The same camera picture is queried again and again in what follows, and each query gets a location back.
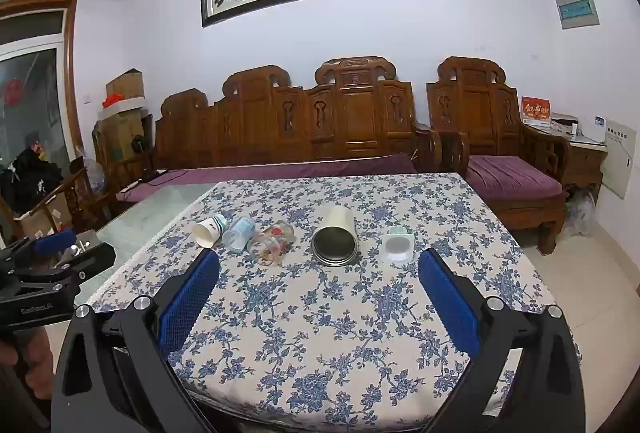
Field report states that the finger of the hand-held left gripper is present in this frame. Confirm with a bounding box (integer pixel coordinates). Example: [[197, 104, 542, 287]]
[[52, 242, 117, 285], [0, 228, 79, 266]]

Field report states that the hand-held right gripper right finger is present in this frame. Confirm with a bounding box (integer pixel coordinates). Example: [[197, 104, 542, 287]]
[[417, 248, 586, 433]]

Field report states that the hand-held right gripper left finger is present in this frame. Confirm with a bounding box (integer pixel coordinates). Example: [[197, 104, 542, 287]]
[[51, 250, 221, 433]]

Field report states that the white paper cup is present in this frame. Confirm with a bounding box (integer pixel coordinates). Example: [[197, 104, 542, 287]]
[[191, 216, 230, 249]]

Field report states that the small white square cup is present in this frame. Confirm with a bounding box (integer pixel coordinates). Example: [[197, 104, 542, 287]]
[[382, 226, 416, 264]]

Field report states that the clear plastic cup blue print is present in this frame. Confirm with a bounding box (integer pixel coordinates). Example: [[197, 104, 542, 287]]
[[222, 216, 257, 252]]

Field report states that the glass cup red flower print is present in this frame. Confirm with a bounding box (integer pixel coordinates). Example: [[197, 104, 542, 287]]
[[247, 220, 297, 268]]

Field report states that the white steel-lined tumbler cup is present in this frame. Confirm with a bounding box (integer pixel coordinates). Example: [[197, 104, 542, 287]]
[[310, 204, 361, 268]]

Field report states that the person's left hand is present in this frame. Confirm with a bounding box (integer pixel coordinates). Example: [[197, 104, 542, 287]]
[[0, 327, 55, 395]]

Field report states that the wooden chair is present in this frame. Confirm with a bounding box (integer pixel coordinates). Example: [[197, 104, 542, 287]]
[[0, 156, 121, 241]]

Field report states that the black clothing pile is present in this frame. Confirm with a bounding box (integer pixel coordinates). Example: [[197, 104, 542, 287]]
[[0, 146, 65, 215]]

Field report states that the blue floral tablecloth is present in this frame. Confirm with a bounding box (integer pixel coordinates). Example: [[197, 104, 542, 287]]
[[92, 172, 583, 420]]

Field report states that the large brown cardboard box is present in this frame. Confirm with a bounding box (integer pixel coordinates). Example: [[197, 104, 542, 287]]
[[94, 106, 154, 164]]

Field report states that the square purple seat cushion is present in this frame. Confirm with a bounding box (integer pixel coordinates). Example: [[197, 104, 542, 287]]
[[466, 154, 569, 214]]

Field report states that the long purple seat cushion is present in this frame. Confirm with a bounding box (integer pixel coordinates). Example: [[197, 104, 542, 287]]
[[116, 153, 419, 205]]

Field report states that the wooden framed glass door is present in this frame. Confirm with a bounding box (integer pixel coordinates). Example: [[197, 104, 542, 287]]
[[0, 0, 84, 166]]

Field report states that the clear plastic bag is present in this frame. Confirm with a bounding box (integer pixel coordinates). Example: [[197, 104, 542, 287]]
[[564, 188, 597, 240]]

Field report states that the small brown cardboard box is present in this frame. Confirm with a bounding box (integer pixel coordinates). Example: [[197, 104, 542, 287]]
[[106, 69, 146, 102]]

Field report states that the carved wooden armchair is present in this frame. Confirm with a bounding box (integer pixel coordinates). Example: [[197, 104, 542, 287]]
[[426, 56, 571, 255]]

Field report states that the wooden side table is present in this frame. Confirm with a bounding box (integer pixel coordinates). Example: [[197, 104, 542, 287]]
[[550, 132, 609, 205]]

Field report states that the red gift box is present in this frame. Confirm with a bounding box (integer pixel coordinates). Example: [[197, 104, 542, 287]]
[[521, 96, 552, 127]]

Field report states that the carved wooden sofa bench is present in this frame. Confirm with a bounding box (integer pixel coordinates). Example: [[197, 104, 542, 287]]
[[150, 56, 444, 186]]

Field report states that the white desktop device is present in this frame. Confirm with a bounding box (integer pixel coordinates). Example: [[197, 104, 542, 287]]
[[575, 115, 609, 144]]

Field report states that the grey wall electrical box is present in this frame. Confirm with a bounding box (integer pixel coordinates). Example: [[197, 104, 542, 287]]
[[554, 0, 601, 30]]

